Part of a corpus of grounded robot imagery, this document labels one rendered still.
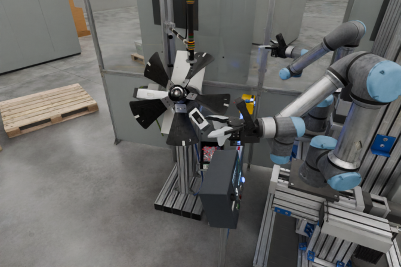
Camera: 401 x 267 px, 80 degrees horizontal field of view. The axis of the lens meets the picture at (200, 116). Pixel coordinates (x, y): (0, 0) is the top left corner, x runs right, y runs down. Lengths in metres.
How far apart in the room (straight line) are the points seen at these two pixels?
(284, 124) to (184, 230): 1.62
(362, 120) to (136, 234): 1.92
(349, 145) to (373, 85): 0.26
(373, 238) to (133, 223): 1.79
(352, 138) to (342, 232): 0.49
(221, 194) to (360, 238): 0.71
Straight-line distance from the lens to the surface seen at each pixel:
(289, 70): 1.69
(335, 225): 1.32
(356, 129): 1.01
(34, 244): 2.61
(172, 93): 1.63
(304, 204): 1.41
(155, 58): 1.78
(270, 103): 2.37
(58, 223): 2.65
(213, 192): 0.90
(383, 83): 0.91
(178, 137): 1.60
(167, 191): 2.47
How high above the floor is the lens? 1.92
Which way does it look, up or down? 31 degrees down
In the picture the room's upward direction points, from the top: straight up
